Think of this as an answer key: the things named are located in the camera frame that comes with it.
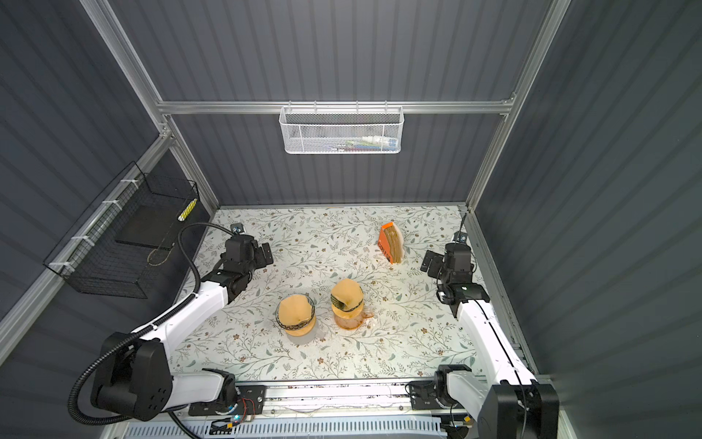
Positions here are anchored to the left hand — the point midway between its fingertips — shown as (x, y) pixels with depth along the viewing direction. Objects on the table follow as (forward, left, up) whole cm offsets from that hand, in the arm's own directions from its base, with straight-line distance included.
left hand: (252, 249), depth 87 cm
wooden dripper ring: (-21, -30, -6) cm, 37 cm away
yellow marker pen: (+5, +18, +11) cm, 22 cm away
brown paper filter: (-16, -31, -2) cm, 35 cm away
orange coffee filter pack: (+6, -47, -8) cm, 48 cm away
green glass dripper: (-19, -28, -4) cm, 34 cm away
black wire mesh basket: (-6, +31, +12) cm, 34 cm away
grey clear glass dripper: (-25, -17, -2) cm, 30 cm away
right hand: (-8, -61, +1) cm, 62 cm away
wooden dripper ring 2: (-25, -18, -5) cm, 31 cm away
